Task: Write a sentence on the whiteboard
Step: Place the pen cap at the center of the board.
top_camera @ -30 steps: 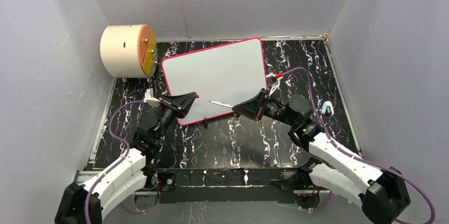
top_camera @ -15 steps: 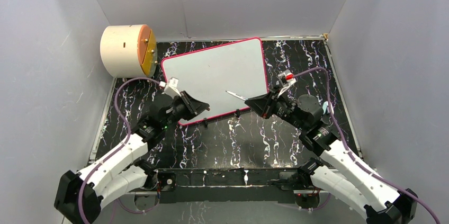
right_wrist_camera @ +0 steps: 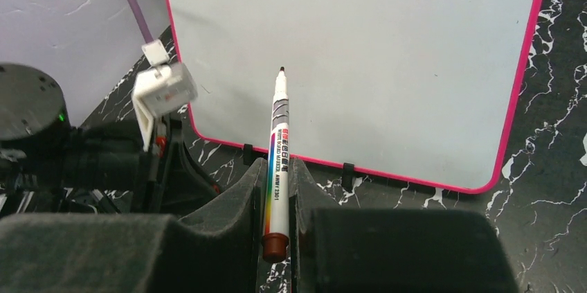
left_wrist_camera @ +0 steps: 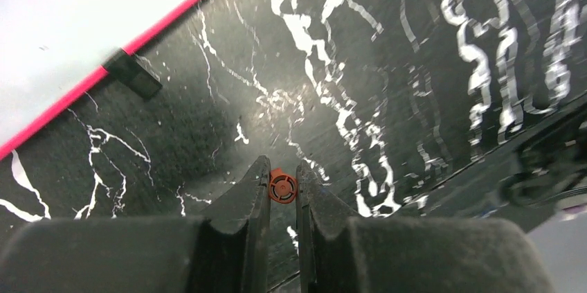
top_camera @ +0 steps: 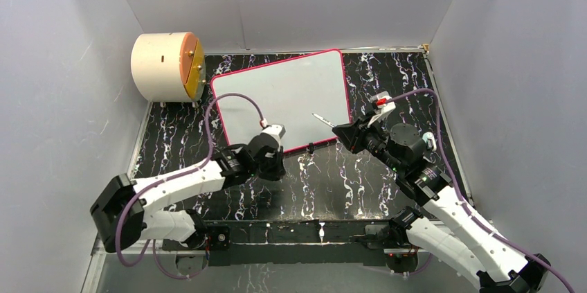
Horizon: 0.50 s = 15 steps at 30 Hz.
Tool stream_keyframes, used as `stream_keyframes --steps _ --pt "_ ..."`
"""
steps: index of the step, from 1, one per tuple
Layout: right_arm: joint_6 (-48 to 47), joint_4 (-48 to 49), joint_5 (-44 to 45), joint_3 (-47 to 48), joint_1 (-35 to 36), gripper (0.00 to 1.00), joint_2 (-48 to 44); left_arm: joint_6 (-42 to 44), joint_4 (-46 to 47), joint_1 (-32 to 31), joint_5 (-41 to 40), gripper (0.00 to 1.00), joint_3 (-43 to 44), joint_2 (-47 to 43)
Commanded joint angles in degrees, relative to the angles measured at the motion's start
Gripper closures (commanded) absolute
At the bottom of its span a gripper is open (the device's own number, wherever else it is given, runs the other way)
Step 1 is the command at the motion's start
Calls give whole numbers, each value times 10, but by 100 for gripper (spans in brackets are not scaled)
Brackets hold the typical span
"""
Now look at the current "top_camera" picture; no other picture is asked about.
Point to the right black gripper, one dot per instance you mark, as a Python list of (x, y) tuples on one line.
[(352, 135)]

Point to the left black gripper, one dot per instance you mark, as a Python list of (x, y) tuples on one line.
[(278, 170)]

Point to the white whiteboard marker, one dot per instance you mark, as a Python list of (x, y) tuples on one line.
[(323, 120)]

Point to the pink framed whiteboard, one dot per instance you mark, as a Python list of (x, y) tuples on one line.
[(292, 92)]

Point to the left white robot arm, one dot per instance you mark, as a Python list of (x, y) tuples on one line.
[(129, 210)]

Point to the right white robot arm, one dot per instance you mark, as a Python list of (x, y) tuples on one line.
[(442, 224)]

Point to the cream cylindrical drawer box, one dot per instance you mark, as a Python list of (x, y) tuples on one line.
[(169, 67)]

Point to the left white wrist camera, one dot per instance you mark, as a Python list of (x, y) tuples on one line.
[(277, 131)]

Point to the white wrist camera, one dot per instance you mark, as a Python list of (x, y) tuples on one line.
[(277, 131), (380, 106)]

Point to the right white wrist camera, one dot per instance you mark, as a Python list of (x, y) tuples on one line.
[(380, 106)]

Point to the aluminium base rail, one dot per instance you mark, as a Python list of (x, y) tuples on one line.
[(255, 256)]

